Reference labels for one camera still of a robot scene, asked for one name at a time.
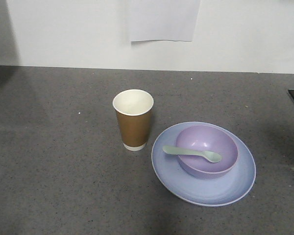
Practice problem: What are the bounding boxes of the light blue plate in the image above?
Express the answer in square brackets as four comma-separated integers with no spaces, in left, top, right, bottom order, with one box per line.
[151,121,256,207]

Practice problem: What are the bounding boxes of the brown paper cup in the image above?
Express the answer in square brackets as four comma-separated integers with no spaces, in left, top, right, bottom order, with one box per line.
[112,89,154,151]

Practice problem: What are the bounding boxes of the lilac plastic bowl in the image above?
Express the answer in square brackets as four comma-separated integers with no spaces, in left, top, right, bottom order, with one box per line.
[175,124,239,179]

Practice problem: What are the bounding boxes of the mint green plastic spoon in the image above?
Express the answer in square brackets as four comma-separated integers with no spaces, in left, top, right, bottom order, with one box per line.
[162,145,222,163]

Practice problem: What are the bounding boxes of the white paper sheet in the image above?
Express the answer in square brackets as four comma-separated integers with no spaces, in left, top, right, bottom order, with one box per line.
[128,0,200,42]

